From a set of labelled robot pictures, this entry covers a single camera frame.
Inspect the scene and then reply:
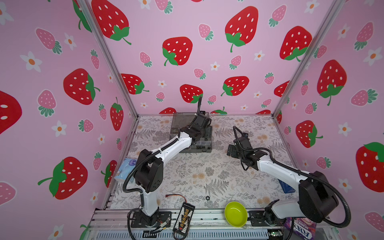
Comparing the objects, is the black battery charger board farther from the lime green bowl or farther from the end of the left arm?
the end of the left arm

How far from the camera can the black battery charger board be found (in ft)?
2.34

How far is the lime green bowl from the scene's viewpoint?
2.46 ft

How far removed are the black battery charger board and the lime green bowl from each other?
0.60 feet
